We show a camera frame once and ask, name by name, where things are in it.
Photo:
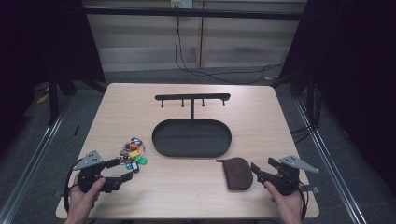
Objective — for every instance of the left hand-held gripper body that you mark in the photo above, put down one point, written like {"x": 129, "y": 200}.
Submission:
{"x": 90, "y": 174}

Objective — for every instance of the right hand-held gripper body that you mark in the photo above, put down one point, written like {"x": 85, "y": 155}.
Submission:
{"x": 285, "y": 177}

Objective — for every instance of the brown zip pouch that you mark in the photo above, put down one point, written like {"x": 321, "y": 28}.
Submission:
{"x": 238, "y": 174}

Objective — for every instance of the black tray with hook stand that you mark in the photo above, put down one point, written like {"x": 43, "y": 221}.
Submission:
{"x": 191, "y": 138}

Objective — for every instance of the person's right hand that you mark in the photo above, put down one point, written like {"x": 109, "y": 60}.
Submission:
{"x": 286, "y": 203}

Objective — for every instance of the person's left hand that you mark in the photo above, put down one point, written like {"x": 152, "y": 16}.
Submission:
{"x": 81, "y": 200}

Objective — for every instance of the grey tape strip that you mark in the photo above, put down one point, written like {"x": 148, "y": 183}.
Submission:
{"x": 312, "y": 188}

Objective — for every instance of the small black floor piece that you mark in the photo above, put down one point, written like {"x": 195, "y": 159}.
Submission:
{"x": 76, "y": 130}

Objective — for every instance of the black metal stand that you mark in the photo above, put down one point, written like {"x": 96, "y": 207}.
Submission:
{"x": 53, "y": 99}

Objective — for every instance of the yellow floor tape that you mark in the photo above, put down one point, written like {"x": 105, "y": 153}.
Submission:
{"x": 42, "y": 99}

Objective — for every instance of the dark curtain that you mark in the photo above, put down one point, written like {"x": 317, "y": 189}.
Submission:
{"x": 358, "y": 77}
{"x": 37, "y": 40}

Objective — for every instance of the metal floor rail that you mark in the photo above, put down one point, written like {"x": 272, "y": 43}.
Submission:
{"x": 34, "y": 155}
{"x": 330, "y": 161}

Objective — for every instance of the black horizontal frame bar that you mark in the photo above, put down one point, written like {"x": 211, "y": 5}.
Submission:
{"x": 193, "y": 13}

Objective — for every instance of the white wall outlet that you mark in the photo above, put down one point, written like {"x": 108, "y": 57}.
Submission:
{"x": 181, "y": 3}

